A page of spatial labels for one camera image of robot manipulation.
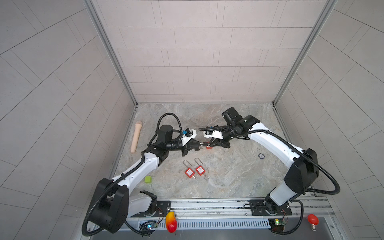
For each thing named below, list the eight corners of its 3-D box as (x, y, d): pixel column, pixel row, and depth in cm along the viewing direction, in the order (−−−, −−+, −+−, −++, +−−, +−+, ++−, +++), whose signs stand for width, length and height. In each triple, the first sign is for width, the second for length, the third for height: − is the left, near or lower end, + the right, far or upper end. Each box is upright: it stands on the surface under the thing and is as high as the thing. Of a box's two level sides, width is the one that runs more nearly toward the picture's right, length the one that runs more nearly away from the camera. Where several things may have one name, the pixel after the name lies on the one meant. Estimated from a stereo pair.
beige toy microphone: (129, 153, 91) (127, 151, 89) (137, 123, 105) (136, 120, 103) (135, 153, 91) (133, 150, 89) (142, 123, 106) (141, 120, 103)
